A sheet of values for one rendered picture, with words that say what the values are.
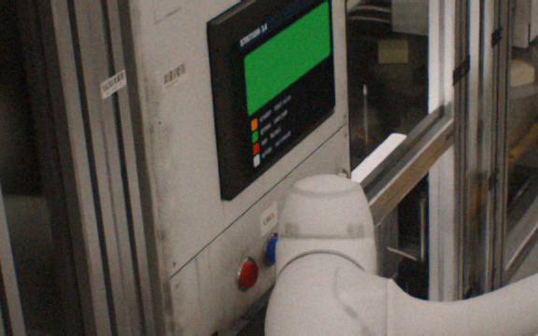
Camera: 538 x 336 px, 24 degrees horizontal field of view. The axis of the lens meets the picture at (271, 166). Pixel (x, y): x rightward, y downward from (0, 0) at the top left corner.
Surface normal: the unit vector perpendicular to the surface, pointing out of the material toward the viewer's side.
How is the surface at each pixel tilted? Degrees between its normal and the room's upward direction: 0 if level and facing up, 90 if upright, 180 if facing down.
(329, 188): 4
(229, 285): 90
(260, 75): 90
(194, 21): 90
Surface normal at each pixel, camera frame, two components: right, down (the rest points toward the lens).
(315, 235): -0.23, 0.33
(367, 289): 0.11, -0.84
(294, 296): -0.51, -0.77
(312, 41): 0.87, 0.17
